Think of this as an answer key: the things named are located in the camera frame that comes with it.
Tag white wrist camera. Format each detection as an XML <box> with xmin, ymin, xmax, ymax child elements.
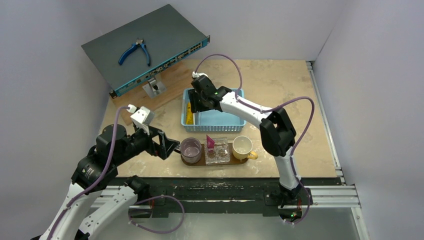
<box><xmin>191</xmin><ymin>71</ymin><xmax>209</xmax><ymax>80</ymax></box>
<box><xmin>127</xmin><ymin>104</ymin><xmax>155</xmax><ymax>136</ymax></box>

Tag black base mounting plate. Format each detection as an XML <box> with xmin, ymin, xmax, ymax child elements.
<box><xmin>130</xmin><ymin>177</ymin><xmax>342</xmax><ymax>221</ymax></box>

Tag yellow toothpaste tube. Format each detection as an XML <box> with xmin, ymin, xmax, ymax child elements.
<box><xmin>185</xmin><ymin>102</ymin><xmax>195</xmax><ymax>125</ymax></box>

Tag blue handled pliers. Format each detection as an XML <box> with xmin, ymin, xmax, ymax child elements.
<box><xmin>118</xmin><ymin>38</ymin><xmax>152</xmax><ymax>67</ymax></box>

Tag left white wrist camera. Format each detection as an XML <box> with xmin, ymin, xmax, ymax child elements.
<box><xmin>127</xmin><ymin>104</ymin><xmax>155</xmax><ymax>136</ymax></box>

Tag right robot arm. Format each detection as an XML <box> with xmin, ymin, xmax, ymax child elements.
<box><xmin>189</xmin><ymin>72</ymin><xmax>312</xmax><ymax>206</ymax></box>

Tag metal stand bracket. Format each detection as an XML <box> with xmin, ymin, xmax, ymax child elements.
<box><xmin>142</xmin><ymin>73</ymin><xmax>167</xmax><ymax>98</ymax></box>

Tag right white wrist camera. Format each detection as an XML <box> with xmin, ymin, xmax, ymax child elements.
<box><xmin>191</xmin><ymin>71</ymin><xmax>209</xmax><ymax>80</ymax></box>

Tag clear glass toothbrush holder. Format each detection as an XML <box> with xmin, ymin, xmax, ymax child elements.
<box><xmin>204</xmin><ymin>137</ymin><xmax>230</xmax><ymax>164</ymax></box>

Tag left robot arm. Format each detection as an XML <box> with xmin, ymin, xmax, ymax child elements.
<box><xmin>36</xmin><ymin>124</ymin><xmax>180</xmax><ymax>240</ymax></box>

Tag lower purple base cable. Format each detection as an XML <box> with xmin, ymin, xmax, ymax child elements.
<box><xmin>127</xmin><ymin>194</ymin><xmax>185</xmax><ymax>235</ymax></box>

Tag yellow mug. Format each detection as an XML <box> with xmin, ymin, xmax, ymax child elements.
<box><xmin>232</xmin><ymin>135</ymin><xmax>259</xmax><ymax>160</ymax></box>

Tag purple translucent cup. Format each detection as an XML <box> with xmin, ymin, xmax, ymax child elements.
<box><xmin>177</xmin><ymin>137</ymin><xmax>202</xmax><ymax>164</ymax></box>

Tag wooden base board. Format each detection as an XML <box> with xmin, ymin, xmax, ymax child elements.
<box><xmin>111</xmin><ymin>59</ymin><xmax>199</xmax><ymax>111</ymax></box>

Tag dark wooden oval tray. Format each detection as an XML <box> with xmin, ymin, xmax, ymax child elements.
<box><xmin>180</xmin><ymin>143</ymin><xmax>249</xmax><ymax>167</ymax></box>

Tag light blue plastic basket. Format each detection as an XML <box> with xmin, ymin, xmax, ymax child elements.
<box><xmin>180</xmin><ymin>88</ymin><xmax>247</xmax><ymax>133</ymax></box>

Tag grey network switch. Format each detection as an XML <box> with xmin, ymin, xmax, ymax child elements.
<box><xmin>81</xmin><ymin>4</ymin><xmax>210</xmax><ymax>98</ymax></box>

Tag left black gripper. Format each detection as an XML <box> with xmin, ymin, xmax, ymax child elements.
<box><xmin>114</xmin><ymin>121</ymin><xmax>180</xmax><ymax>165</ymax></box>

